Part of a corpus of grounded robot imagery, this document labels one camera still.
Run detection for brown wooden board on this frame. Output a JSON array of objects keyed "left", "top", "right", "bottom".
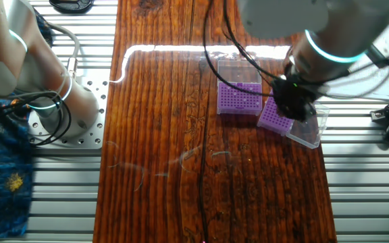
[{"left": 92, "top": 0, "right": 338, "bottom": 243}]

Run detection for grey cable with metal connector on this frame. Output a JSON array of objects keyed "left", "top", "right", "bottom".
[{"left": 47, "top": 23, "right": 80, "bottom": 79}]

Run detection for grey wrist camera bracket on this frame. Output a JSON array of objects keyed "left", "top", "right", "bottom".
[{"left": 365, "top": 43, "right": 389, "bottom": 68}]

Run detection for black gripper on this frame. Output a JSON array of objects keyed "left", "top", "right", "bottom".
[{"left": 271, "top": 76, "right": 317, "bottom": 123}]

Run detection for purple pipette tip rack box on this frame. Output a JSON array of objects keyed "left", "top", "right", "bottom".
[
  {"left": 216, "top": 59, "right": 263, "bottom": 116},
  {"left": 256, "top": 90, "right": 330, "bottom": 150}
]

